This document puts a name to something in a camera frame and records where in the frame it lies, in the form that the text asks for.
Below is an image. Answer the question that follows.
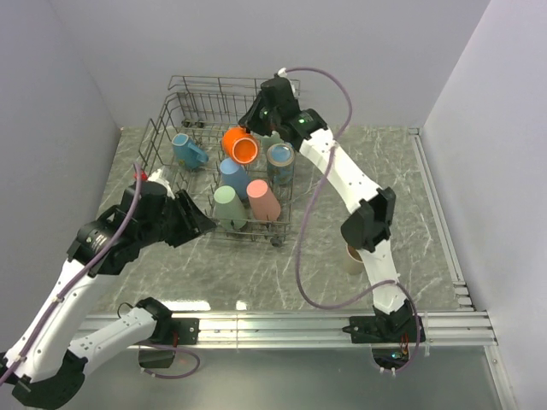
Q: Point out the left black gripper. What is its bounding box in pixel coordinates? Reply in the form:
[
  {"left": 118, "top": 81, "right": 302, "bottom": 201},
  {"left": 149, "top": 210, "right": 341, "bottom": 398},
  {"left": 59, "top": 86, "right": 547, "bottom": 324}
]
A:
[{"left": 140, "top": 188, "right": 217, "bottom": 247}]

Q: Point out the orange mug black handle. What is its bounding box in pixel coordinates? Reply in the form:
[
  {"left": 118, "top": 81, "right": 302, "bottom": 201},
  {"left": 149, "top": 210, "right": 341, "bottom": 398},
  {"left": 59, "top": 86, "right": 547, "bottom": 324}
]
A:
[{"left": 221, "top": 126, "right": 260, "bottom": 165}]

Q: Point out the green plastic cup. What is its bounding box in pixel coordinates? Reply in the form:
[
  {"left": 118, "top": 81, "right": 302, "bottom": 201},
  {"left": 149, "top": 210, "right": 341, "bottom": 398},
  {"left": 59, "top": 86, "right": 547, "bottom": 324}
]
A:
[
  {"left": 261, "top": 132, "right": 283, "bottom": 153},
  {"left": 214, "top": 185, "right": 247, "bottom": 231}
]

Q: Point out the teal patterned mug yellow inside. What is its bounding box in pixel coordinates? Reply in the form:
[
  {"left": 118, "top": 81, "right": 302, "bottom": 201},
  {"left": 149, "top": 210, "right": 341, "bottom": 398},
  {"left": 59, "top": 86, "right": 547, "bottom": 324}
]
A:
[{"left": 267, "top": 143, "right": 296, "bottom": 185}]

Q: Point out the blue plastic cup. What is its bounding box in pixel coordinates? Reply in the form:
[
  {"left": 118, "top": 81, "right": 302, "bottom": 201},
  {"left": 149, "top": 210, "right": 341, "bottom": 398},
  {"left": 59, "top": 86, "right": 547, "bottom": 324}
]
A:
[{"left": 220, "top": 157, "right": 250, "bottom": 200}]

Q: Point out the pink plastic cup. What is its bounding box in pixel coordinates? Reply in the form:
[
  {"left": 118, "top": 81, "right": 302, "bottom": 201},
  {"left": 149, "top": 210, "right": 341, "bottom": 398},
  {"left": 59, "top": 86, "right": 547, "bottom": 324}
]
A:
[{"left": 246, "top": 179, "right": 281, "bottom": 221}]

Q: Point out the light blue floral mug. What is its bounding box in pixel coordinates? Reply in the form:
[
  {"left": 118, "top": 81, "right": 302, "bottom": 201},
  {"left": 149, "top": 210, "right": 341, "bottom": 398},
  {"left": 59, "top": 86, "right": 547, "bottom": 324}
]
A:
[{"left": 172, "top": 133, "right": 209, "bottom": 170}]

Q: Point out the beige plastic cup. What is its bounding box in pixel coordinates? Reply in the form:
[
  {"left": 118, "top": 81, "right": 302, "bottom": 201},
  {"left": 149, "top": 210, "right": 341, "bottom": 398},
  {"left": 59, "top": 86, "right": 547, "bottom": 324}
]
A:
[{"left": 343, "top": 244, "right": 365, "bottom": 275}]

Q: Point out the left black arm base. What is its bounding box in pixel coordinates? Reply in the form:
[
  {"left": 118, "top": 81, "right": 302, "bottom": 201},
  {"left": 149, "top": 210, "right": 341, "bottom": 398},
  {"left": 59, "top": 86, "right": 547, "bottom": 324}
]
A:
[{"left": 138, "top": 318, "right": 201, "bottom": 379}]

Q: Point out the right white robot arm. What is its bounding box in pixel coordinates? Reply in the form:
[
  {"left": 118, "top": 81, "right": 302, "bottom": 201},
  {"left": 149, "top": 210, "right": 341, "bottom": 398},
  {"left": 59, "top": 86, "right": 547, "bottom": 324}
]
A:
[{"left": 238, "top": 75, "right": 425, "bottom": 343}]

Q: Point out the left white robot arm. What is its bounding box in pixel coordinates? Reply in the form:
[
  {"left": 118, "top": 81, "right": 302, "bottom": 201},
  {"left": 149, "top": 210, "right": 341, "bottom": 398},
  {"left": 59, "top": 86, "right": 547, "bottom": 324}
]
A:
[{"left": 1, "top": 181, "right": 216, "bottom": 409}]

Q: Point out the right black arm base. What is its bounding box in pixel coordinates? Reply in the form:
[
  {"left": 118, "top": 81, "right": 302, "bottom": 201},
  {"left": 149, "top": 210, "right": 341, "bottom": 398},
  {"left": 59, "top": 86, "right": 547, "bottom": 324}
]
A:
[{"left": 342, "top": 312, "right": 426, "bottom": 373}]

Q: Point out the grey wire dish rack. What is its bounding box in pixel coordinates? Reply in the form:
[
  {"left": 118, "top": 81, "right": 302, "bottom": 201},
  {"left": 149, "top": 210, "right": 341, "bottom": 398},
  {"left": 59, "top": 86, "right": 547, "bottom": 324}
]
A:
[{"left": 138, "top": 75, "right": 294, "bottom": 247}]

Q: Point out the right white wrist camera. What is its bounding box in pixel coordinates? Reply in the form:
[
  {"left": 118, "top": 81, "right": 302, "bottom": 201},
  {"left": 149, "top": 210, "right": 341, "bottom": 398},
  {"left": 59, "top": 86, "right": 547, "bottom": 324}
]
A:
[{"left": 276, "top": 67, "right": 299, "bottom": 97}]

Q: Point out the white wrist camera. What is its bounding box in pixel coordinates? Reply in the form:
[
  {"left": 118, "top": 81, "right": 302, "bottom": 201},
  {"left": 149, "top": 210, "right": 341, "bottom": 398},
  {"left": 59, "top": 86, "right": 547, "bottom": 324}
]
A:
[
  {"left": 148, "top": 166, "right": 175, "bottom": 199},
  {"left": 276, "top": 67, "right": 299, "bottom": 97}
]

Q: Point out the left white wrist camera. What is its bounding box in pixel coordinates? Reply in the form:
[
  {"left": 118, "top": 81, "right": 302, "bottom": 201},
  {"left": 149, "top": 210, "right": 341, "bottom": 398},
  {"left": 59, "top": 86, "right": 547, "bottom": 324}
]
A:
[{"left": 148, "top": 166, "right": 175, "bottom": 199}]

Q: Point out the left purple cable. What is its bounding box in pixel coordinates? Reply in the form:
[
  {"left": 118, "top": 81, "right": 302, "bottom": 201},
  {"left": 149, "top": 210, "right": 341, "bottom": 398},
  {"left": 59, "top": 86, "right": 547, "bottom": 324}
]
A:
[{"left": 0, "top": 161, "right": 202, "bottom": 385}]

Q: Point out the purple cable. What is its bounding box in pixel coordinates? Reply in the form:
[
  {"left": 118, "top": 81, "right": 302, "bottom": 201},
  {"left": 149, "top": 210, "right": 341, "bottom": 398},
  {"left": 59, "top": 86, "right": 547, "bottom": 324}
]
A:
[
  {"left": 0, "top": 161, "right": 202, "bottom": 385},
  {"left": 284, "top": 67, "right": 424, "bottom": 377}
]

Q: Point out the aluminium mounting rail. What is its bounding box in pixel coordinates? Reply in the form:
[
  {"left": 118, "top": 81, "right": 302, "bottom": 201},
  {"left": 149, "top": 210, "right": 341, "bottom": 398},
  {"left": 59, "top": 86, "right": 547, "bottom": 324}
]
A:
[{"left": 76, "top": 310, "right": 499, "bottom": 349}]

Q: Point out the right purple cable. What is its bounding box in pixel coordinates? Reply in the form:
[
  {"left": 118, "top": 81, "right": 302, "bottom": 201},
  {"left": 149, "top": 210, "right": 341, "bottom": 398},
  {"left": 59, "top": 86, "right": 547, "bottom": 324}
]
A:
[{"left": 284, "top": 67, "right": 424, "bottom": 377}]

